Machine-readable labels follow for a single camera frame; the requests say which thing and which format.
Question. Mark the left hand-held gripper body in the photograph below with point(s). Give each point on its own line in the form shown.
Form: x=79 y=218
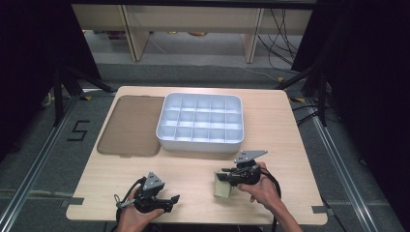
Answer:
x=149 y=196

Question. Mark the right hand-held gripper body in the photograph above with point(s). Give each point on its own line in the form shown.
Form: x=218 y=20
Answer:
x=246 y=172

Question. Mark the olive green ankle sock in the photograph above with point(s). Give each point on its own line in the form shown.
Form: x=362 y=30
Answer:
x=222 y=189

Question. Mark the person's right hand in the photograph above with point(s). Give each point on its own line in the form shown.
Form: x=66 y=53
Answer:
x=262 y=190

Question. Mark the person's left hand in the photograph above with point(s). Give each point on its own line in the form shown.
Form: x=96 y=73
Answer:
x=135 y=220

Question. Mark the white divided storage box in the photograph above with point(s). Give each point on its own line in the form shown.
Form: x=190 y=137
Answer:
x=199 y=122

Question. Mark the translucent brown plastic lid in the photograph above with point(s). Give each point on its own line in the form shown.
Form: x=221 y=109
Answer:
x=130 y=125

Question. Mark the black metal stand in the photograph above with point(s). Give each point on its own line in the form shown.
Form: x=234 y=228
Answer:
x=58 y=96
x=322 y=96

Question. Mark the light wooden cabinet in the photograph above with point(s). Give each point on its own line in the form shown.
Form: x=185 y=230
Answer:
x=193 y=19

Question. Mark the aluminium floor rail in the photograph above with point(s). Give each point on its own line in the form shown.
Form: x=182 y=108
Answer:
x=38 y=161
x=341 y=167

